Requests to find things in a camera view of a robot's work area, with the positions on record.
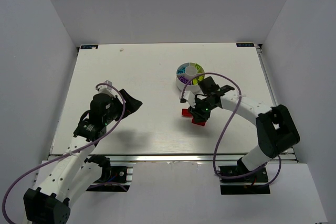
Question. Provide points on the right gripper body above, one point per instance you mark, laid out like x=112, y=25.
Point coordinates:
x=199, y=115

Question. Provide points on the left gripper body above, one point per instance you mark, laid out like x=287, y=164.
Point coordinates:
x=122, y=104

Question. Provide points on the red stepped lego brick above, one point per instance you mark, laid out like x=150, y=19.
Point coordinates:
x=198, y=123

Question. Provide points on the lime lego brick small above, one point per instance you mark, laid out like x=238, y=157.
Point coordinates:
x=197, y=80

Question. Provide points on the white round divided container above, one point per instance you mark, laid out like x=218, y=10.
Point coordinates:
x=190, y=74

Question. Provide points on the teal lego brick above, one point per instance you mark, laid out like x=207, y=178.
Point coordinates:
x=180, y=70

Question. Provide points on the lime lego plate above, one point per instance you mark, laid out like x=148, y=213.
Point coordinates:
x=199, y=68

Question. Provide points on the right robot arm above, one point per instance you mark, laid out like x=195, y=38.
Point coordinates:
x=276, y=130

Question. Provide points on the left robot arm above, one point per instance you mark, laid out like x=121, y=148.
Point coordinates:
x=51, y=200

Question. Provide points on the red flat lego brick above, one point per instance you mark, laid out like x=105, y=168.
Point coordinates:
x=186, y=113

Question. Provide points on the left corner label sticker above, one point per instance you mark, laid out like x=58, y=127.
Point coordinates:
x=88, y=47

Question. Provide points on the corner label sticker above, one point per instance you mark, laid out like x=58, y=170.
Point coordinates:
x=88, y=47
x=245, y=44

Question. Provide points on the right corner label sticker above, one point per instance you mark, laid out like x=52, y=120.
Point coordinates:
x=245, y=44

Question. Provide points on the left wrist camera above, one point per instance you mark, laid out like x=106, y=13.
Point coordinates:
x=107, y=87

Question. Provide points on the aluminium frame rail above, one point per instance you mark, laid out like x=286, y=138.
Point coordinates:
x=287, y=156

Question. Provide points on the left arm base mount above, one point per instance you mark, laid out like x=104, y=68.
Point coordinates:
x=114, y=177

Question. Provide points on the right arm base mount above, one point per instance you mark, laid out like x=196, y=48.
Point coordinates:
x=232, y=183

